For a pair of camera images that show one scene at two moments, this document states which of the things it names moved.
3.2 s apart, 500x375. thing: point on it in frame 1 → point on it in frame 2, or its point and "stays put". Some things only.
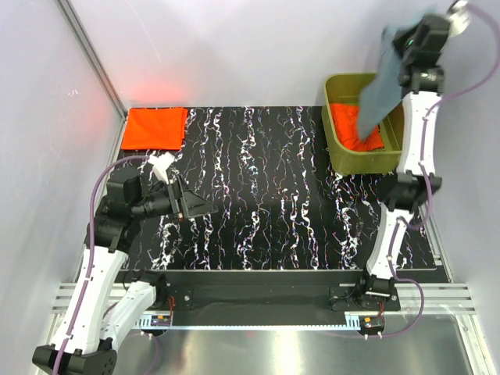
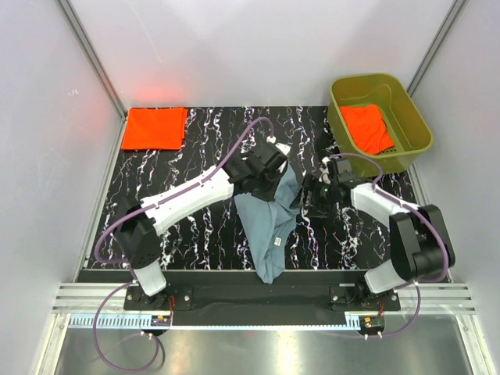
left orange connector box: x=162 y=320 stays put
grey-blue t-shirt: x=383 y=91 → x=271 y=224
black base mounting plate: x=272 y=293 stays put
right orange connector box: x=372 y=322 stays put
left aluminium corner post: x=87 y=45 stays put
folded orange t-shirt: x=157 y=128 stays put
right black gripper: x=398 y=41 → x=312 y=184
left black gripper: x=194 y=204 → x=266 y=197
